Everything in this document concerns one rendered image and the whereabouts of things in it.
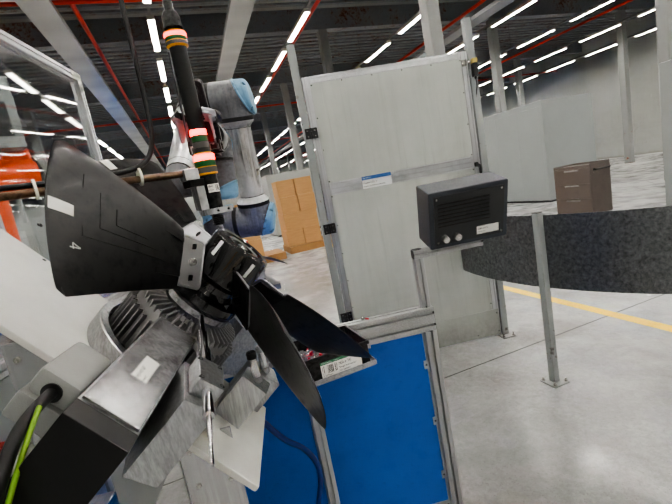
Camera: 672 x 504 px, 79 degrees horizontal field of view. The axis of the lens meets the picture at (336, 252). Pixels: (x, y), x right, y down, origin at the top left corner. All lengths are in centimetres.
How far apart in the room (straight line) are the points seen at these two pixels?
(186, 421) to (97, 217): 29
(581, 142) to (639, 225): 892
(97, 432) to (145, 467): 16
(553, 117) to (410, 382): 948
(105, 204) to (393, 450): 124
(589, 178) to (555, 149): 331
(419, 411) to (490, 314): 176
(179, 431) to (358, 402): 92
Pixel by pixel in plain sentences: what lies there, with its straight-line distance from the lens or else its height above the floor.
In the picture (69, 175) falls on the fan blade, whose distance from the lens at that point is 63.
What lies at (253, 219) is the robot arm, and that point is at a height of 124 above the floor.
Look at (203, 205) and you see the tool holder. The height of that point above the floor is 132.
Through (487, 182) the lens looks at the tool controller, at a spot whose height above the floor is 123.
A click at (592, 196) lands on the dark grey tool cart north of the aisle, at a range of 737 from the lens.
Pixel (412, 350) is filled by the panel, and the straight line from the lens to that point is 142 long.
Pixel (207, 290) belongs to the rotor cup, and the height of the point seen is 116.
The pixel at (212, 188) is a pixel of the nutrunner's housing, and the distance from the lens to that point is 89.
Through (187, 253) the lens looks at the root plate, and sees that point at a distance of 75.
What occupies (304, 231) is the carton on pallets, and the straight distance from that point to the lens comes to 905.
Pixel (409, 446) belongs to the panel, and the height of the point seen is 38.
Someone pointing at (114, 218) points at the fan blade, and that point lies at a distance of 64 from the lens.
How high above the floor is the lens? 131
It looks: 9 degrees down
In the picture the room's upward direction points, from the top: 11 degrees counter-clockwise
